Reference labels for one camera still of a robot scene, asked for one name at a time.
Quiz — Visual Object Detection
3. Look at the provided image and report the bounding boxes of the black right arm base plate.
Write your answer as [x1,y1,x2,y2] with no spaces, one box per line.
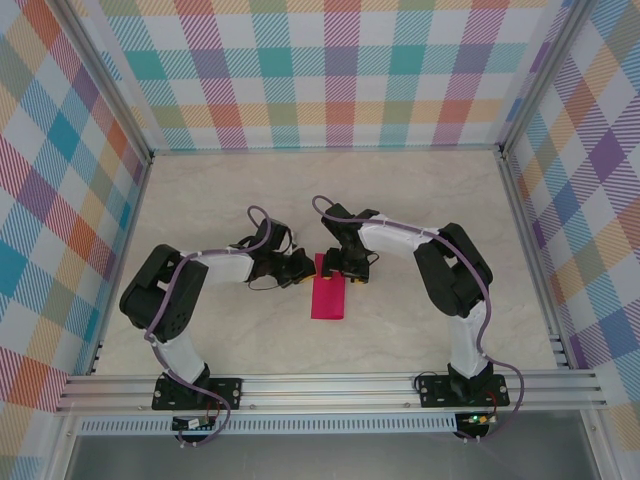
[418,374,509,409]

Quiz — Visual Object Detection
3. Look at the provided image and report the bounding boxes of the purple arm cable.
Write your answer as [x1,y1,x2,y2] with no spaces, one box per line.
[312,194,526,446]
[144,204,301,449]

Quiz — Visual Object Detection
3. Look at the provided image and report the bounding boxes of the aluminium frame leg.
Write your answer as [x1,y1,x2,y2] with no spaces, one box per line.
[582,409,617,480]
[42,414,84,480]

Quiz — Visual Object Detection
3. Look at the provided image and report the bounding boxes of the grey metal panel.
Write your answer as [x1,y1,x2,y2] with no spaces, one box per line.
[62,432,604,480]

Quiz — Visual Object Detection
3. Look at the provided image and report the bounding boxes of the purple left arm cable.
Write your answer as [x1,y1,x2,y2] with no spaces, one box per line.
[144,204,301,449]

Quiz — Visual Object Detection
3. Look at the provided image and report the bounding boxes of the perforated metal cable duct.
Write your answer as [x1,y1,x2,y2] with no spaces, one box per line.
[77,417,459,435]

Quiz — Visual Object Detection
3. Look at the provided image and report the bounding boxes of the aluminium frame post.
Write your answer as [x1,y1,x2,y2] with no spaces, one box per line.
[49,0,156,166]
[497,0,599,161]

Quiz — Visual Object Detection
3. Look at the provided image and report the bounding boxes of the aluminium mounting rail beam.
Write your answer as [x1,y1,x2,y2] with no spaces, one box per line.
[54,372,609,416]

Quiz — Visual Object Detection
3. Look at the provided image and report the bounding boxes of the aluminium table edge rail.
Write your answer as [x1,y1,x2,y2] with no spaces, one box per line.
[87,154,154,376]
[497,152,576,371]

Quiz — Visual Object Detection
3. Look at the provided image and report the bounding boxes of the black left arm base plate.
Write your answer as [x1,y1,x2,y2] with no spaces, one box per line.
[152,375,244,412]

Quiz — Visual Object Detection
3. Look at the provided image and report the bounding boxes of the small black circuit board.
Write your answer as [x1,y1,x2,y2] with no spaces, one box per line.
[171,417,216,432]

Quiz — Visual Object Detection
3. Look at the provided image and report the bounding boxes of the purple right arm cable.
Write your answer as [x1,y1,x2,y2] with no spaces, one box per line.
[312,194,526,446]

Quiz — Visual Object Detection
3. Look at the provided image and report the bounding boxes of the magenta cloth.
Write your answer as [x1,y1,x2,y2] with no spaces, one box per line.
[308,252,347,322]

